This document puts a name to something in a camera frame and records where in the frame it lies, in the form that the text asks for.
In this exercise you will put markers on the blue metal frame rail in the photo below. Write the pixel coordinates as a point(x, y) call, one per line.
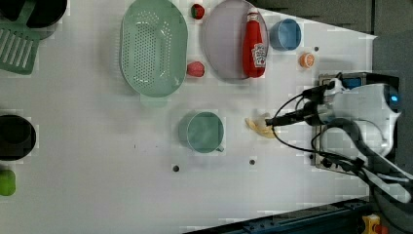
point(336, 218)

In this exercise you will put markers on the black utensil holder cup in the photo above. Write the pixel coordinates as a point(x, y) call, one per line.
point(43, 19)

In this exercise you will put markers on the grey round plate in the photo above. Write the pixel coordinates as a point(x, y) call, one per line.
point(223, 37)

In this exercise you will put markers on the green perforated colander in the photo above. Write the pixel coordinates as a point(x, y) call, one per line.
point(153, 50)

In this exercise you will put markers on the bright green plush toy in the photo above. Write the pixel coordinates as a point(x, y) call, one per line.
point(7, 183)

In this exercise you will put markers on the plush orange slice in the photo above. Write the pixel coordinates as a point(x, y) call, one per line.
point(307, 60)

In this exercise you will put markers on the blue bowl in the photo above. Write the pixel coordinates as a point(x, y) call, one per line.
point(285, 35)

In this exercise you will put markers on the green slotted spatula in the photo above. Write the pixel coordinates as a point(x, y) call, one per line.
point(19, 44)

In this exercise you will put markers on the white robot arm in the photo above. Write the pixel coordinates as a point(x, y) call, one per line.
point(357, 132)

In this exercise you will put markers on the green mug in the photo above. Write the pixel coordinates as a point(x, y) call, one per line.
point(202, 132)

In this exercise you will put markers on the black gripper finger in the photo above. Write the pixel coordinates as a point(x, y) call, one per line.
point(285, 120)

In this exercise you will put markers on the black round container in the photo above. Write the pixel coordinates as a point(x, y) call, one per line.
point(17, 137)

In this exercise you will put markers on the plush red ketchup bottle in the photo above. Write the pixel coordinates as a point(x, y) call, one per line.
point(254, 49)

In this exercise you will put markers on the pink plush strawberry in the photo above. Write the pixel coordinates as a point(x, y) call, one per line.
point(196, 69)

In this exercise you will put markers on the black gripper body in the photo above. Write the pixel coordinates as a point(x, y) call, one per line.
point(316, 111)

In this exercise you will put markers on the plush peeled banana toy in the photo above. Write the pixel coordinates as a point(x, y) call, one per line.
point(258, 125)

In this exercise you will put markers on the dark red plush strawberry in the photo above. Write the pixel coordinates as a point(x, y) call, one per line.
point(197, 11)

